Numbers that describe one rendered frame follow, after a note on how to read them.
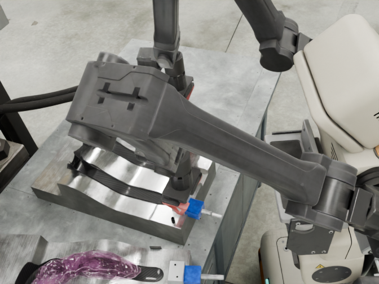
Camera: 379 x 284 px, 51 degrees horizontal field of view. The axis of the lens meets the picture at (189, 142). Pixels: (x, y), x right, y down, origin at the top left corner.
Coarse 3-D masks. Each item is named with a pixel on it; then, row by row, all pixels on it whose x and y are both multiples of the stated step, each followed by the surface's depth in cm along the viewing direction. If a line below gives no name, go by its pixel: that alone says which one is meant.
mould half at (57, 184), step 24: (72, 144) 130; (48, 168) 124; (120, 168) 116; (144, 168) 117; (48, 192) 118; (72, 192) 111; (96, 192) 110; (96, 216) 117; (120, 216) 110; (144, 216) 105; (168, 216) 104; (168, 240) 109
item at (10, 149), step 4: (0, 140) 139; (4, 140) 139; (0, 144) 137; (4, 144) 138; (8, 144) 141; (0, 148) 136; (4, 148) 137; (8, 148) 140; (12, 148) 141; (0, 152) 136; (4, 152) 137; (8, 152) 140; (12, 152) 140; (0, 156) 136; (4, 156) 137; (8, 156) 139; (0, 160) 137; (4, 160) 138; (0, 164) 137
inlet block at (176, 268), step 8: (176, 264) 96; (184, 264) 96; (176, 272) 94; (184, 272) 96; (192, 272) 95; (200, 272) 95; (168, 280) 93; (176, 280) 93; (184, 280) 94; (192, 280) 94; (200, 280) 94
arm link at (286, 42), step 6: (288, 30) 90; (288, 36) 89; (294, 36) 91; (300, 36) 90; (306, 36) 91; (282, 42) 88; (288, 42) 89; (294, 42) 90; (300, 42) 89; (306, 42) 90; (288, 48) 88; (294, 48) 89; (300, 48) 89; (294, 54) 89
